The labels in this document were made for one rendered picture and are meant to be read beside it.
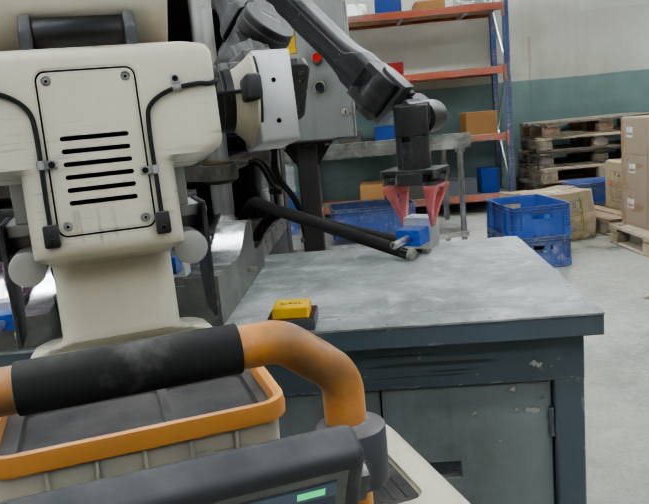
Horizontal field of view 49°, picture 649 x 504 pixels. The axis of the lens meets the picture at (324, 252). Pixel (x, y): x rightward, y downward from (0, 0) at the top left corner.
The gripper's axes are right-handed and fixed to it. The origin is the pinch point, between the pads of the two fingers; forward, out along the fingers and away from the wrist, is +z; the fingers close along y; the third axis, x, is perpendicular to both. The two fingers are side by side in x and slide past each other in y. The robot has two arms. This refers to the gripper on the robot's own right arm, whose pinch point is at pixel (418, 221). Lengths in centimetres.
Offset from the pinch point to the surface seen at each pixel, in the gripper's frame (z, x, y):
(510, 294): 15.3, -10.0, -12.1
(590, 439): 98, -119, -2
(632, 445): 98, -119, -15
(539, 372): 26.3, -2.6, -18.8
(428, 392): 29.0, 5.2, -1.8
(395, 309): 14.9, 3.7, 3.9
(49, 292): 8, 29, 63
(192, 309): 11.2, 22.5, 33.5
